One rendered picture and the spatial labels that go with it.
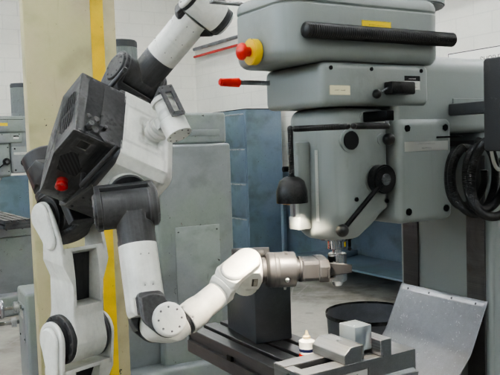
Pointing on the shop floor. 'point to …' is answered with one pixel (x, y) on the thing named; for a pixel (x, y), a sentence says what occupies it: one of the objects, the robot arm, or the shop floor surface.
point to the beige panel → (76, 42)
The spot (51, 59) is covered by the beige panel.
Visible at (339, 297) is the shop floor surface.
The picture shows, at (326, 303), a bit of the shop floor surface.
